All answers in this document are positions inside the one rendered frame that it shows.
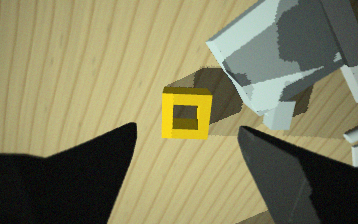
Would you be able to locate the yellow square nut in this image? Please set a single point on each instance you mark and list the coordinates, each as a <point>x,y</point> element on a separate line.
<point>186,128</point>

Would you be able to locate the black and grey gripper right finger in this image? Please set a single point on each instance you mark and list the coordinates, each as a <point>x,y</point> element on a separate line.
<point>297,185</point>

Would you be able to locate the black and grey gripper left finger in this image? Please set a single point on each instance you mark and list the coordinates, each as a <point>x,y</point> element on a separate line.
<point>80,189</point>

